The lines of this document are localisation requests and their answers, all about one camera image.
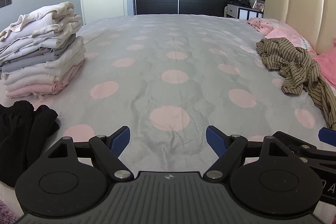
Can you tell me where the pink dotted cloth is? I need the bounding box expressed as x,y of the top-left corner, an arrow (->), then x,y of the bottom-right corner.
247,17 -> 281,36

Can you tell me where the black bag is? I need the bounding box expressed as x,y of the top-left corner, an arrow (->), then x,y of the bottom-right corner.
227,0 -> 252,8

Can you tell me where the black cloth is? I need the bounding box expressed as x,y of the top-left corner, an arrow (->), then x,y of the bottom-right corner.
0,100 -> 60,187

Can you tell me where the photo frame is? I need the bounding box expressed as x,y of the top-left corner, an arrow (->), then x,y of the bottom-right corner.
252,0 -> 266,12

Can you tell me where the light pink pillow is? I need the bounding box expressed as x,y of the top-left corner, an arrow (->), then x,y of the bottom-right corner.
265,27 -> 319,55

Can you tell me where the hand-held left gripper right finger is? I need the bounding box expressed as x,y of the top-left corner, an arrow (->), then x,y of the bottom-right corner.
203,125 -> 291,181

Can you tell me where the stack of folded pale clothes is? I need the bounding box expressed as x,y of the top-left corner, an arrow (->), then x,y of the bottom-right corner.
0,1 -> 87,98

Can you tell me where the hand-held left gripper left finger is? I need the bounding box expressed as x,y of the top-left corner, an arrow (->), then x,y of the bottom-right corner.
46,126 -> 132,181

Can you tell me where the grey pink-dotted bedsheet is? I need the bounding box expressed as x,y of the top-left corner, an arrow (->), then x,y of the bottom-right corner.
0,14 -> 336,224

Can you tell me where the brown striped top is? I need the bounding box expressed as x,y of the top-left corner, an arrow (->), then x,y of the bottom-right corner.
256,37 -> 321,96

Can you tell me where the beige padded headboard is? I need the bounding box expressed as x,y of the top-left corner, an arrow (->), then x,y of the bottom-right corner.
263,0 -> 336,55

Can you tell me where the white nightstand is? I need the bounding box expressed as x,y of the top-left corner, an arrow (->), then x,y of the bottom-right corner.
224,4 -> 264,20

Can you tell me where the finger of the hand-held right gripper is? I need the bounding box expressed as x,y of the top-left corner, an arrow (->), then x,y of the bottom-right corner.
318,127 -> 336,140
272,131 -> 336,170

